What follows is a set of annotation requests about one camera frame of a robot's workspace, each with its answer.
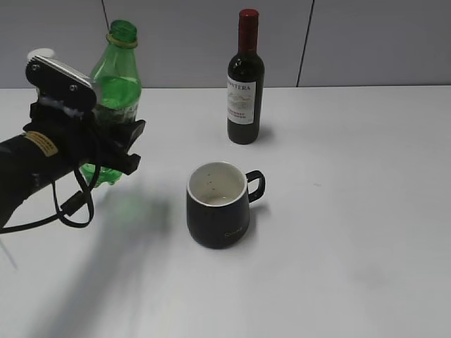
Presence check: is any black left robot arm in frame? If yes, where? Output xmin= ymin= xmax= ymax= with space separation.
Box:
xmin=1 ymin=101 xmax=146 ymax=234

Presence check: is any black mug white interior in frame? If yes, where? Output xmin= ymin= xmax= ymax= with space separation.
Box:
xmin=186 ymin=161 xmax=266 ymax=249

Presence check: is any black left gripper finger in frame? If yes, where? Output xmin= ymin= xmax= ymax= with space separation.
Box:
xmin=89 ymin=147 xmax=141 ymax=175
xmin=106 ymin=120 xmax=146 ymax=150

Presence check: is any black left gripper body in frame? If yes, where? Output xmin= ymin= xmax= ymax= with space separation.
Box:
xmin=23 ymin=98 xmax=110 ymax=168

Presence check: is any dark red wine bottle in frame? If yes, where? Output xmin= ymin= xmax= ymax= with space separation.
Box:
xmin=227 ymin=8 xmax=265 ymax=144

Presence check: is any green sprite bottle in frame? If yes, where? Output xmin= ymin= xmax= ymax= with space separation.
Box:
xmin=79 ymin=19 xmax=142 ymax=187

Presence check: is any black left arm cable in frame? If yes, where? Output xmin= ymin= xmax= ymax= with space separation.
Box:
xmin=0 ymin=115 xmax=106 ymax=235

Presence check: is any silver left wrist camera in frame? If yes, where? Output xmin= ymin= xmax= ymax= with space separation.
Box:
xmin=25 ymin=55 xmax=100 ymax=117

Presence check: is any orange juice bottle white cap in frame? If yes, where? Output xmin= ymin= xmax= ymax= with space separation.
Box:
xmin=27 ymin=48 xmax=56 ymax=61

